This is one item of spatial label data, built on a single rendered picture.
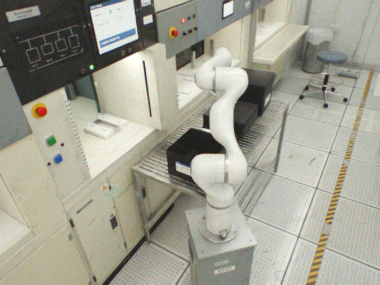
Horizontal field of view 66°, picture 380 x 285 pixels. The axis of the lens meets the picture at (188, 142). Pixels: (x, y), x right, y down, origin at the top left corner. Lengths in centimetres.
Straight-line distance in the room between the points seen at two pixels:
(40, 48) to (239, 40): 213
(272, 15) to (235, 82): 330
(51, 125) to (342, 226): 220
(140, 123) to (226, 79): 94
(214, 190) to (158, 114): 80
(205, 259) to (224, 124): 61
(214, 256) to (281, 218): 125
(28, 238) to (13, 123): 56
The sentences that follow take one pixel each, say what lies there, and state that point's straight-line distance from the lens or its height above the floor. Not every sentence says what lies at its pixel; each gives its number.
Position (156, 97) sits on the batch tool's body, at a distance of 183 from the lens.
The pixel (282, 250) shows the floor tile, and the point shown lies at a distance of 239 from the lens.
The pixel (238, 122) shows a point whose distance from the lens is 185.
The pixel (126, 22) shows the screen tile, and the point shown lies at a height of 157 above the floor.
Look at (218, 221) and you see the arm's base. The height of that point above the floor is 87.
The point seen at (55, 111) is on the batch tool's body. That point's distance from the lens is 140.
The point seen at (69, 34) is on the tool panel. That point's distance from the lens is 138.
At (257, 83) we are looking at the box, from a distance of 224.
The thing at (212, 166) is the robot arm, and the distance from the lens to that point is 116.
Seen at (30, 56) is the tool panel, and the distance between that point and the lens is 129.
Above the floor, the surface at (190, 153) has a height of 77.
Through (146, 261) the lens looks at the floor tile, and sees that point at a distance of 231.
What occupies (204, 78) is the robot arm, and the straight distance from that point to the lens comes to 126.
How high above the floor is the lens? 191
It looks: 35 degrees down
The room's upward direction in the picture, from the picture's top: 3 degrees counter-clockwise
